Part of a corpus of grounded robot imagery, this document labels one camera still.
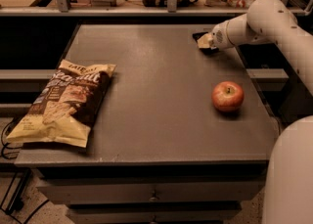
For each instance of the lower drawer front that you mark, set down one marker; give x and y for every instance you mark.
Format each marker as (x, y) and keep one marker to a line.
(149, 213)

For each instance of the black rxbar chocolate bar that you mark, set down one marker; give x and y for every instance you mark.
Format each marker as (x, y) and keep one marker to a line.
(208, 51)

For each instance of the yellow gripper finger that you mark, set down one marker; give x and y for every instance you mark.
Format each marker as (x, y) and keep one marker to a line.
(205, 41)

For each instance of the brown sea salt chip bag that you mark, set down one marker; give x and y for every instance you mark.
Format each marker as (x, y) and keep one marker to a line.
(67, 108)

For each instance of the black metal stand left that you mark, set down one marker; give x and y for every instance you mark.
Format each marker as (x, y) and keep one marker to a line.
(13, 184)

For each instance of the grey drawer cabinet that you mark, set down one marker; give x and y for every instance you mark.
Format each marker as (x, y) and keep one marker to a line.
(157, 121)

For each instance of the grey metal shelf rail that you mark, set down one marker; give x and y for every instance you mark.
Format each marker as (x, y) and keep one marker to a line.
(123, 8)

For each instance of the upper drawer front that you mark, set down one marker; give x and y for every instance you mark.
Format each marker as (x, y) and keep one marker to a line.
(101, 191)

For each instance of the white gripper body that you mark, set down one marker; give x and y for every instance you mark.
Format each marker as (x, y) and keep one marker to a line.
(218, 38)

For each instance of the red apple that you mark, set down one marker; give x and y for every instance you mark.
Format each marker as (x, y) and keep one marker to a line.
(227, 96)

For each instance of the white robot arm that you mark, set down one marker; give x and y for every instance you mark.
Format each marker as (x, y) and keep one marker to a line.
(288, 195)

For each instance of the drawer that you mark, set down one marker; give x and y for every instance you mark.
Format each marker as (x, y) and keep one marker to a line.
(101, 191)
(149, 213)

